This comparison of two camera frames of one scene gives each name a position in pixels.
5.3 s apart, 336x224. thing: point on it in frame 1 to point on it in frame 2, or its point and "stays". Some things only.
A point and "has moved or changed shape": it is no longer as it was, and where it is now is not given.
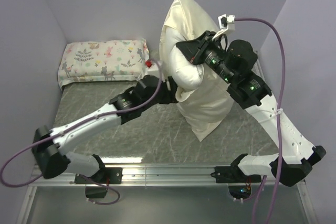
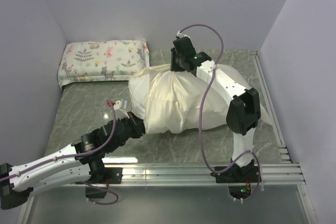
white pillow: x=188 y=75 has moved or changed shape
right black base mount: x=239 y=182 stays
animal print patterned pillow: x=103 y=60 stays
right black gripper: x=194 y=49 to x=174 y=67
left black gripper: x=170 y=94 to x=137 y=123
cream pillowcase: x=209 y=103 has moved or changed shape
